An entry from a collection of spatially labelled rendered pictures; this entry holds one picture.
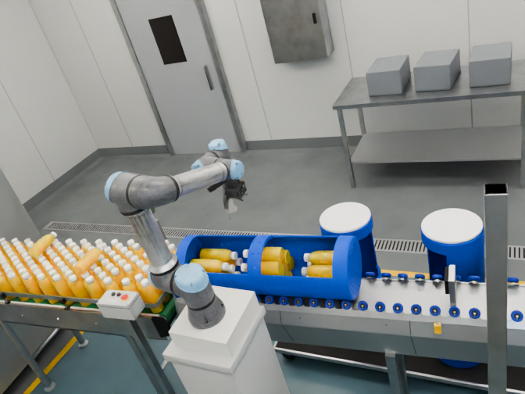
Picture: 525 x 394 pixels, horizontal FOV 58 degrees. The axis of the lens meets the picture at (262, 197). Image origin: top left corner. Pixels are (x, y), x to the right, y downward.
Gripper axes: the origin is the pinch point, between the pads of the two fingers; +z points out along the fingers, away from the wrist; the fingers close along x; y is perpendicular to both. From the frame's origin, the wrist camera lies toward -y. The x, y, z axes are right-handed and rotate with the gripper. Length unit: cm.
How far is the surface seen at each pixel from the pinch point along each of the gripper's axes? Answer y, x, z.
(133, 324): -61, -32, 49
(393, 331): 66, -13, 56
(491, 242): 105, -34, -12
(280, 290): 18.8, -14.2, 34.6
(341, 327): 43, -14, 56
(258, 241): 6.8, -0.6, 17.8
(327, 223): 26, 41, 38
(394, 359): 63, -9, 80
